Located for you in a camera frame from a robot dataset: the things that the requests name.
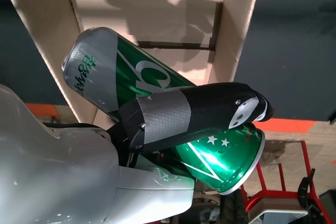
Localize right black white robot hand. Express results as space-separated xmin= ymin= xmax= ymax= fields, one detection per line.
xmin=0 ymin=81 xmax=276 ymax=224

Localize green soda can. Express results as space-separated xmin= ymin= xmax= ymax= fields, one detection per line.
xmin=60 ymin=26 xmax=266 ymax=196

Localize open cardboard box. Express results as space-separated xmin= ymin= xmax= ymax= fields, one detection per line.
xmin=0 ymin=0 xmax=260 ymax=131

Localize red metal frame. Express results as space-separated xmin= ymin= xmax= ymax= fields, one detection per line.
xmin=239 ymin=140 xmax=334 ymax=224

